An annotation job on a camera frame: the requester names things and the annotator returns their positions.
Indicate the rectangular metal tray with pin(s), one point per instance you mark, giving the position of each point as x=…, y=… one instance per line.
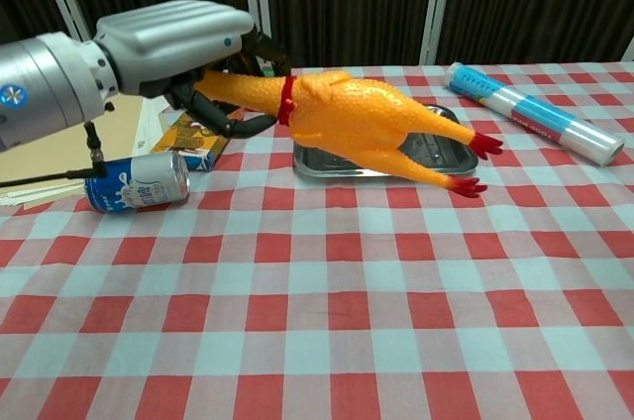
x=322, y=162

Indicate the blue white plastic wrap roll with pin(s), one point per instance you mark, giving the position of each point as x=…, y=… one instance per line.
x=535, y=113

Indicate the orange rubber chicken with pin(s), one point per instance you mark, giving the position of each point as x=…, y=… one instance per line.
x=347, y=113

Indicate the dark brown curtain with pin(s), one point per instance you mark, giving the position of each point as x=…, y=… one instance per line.
x=347, y=4

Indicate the colourful printed card box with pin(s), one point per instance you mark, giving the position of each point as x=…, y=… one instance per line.
x=198, y=152

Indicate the red white checkered tablecloth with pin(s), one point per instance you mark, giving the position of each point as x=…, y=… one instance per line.
x=317, y=341

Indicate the beige paper stack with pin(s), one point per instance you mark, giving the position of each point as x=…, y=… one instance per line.
x=129, y=133

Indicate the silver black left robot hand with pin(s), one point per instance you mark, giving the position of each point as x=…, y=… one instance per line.
x=168, y=43

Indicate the blue white drink can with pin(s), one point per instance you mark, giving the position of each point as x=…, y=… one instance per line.
x=138, y=182

